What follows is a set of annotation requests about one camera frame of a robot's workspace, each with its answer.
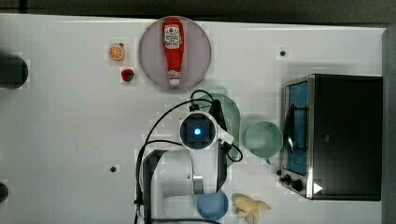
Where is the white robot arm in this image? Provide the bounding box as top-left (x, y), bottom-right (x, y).
top-left (140, 111), bottom-right (233, 224)

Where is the grey round plate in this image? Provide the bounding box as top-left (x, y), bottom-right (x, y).
top-left (138, 16), bottom-right (211, 90)

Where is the light green mug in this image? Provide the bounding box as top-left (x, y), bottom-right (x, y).
top-left (246, 121), bottom-right (283, 165)

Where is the red strawberry toy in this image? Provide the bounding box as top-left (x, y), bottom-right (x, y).
top-left (121, 69), bottom-right (134, 82)

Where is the red ketchup bottle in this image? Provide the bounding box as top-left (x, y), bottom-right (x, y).
top-left (162, 17), bottom-right (185, 87)

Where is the blue cup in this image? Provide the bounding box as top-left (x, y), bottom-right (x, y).
top-left (197, 190), bottom-right (229, 220)

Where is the orange slice toy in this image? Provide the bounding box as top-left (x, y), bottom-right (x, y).
top-left (109, 44), bottom-right (125, 61)

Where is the peeled banana toy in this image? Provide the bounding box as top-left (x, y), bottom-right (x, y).
top-left (232, 193), bottom-right (271, 224)

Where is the black toaster oven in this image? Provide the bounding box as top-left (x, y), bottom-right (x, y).
top-left (277, 74), bottom-right (383, 202)

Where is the black pot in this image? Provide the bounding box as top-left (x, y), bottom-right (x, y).
top-left (0, 53), bottom-right (29, 90)

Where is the dark object at edge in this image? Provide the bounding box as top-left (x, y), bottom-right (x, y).
top-left (0, 183), bottom-right (8, 203)

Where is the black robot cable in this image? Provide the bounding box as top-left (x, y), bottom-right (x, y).
top-left (134, 89), bottom-right (244, 224)

